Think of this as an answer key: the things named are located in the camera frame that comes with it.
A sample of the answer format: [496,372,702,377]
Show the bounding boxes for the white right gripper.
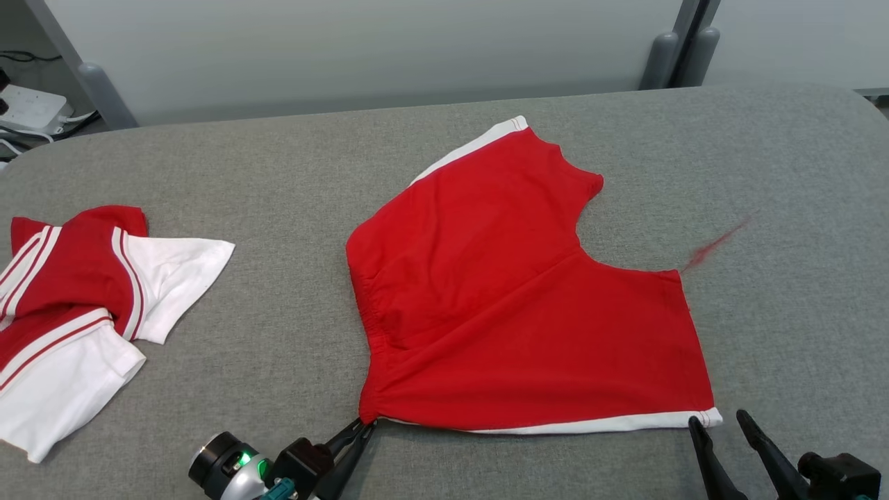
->
[688,410,882,500]

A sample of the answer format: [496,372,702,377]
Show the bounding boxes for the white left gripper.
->
[226,419,378,500]

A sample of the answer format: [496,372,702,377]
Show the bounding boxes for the red shorts with white stripe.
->
[345,115,724,436]

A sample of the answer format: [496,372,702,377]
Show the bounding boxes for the red and white jersey shirt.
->
[0,205,236,464]

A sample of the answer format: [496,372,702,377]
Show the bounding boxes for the light grey partition panel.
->
[24,0,704,131]
[695,0,889,96]

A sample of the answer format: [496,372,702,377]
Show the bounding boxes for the grey partition foot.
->
[638,31,681,92]
[77,62,139,131]
[683,26,722,88]

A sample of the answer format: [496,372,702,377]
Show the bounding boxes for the white power strip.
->
[0,83,74,137]

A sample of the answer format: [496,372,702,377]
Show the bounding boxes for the short white cable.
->
[58,109,99,137]

